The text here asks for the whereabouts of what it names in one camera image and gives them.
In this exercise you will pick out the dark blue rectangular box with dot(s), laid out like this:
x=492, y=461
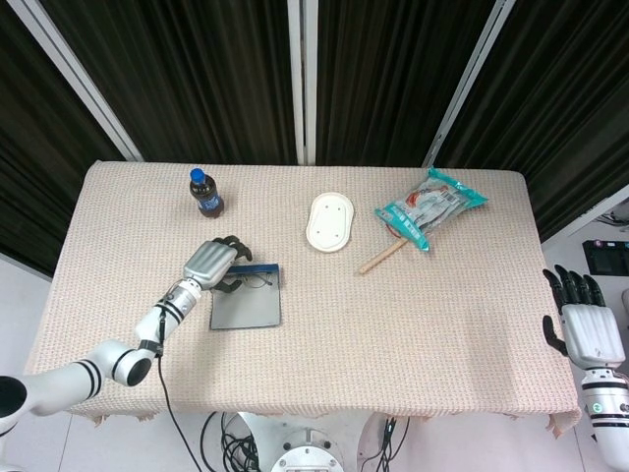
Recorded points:
x=245, y=310

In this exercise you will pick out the black pleated curtain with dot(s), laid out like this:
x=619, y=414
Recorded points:
x=196, y=74

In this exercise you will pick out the white metal frame post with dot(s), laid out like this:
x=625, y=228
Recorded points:
x=585, y=214
x=467, y=83
x=303, y=78
x=81, y=81

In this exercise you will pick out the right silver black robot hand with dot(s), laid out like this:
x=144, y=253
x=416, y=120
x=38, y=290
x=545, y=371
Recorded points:
x=592, y=329

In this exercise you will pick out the thin-framed eyeglasses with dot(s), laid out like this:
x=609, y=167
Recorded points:
x=255, y=282

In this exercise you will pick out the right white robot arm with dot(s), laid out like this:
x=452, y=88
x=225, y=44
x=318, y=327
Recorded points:
x=609, y=408

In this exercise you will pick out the beige waffle tablecloth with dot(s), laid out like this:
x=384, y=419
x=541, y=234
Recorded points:
x=344, y=334

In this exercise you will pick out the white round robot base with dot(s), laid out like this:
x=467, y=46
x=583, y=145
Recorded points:
x=304, y=450

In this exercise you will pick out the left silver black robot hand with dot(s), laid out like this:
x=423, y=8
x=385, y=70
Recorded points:
x=209, y=263

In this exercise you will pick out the cola bottle with blue cap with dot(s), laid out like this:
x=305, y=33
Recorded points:
x=209, y=199

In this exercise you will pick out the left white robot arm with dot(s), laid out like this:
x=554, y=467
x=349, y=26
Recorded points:
x=64, y=381

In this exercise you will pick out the teal snack bag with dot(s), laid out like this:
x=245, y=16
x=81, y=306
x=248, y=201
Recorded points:
x=427, y=211

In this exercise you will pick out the white oval plastic tray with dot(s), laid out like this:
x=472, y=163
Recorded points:
x=330, y=223

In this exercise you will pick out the black electronic device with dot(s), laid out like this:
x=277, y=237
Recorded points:
x=607, y=255

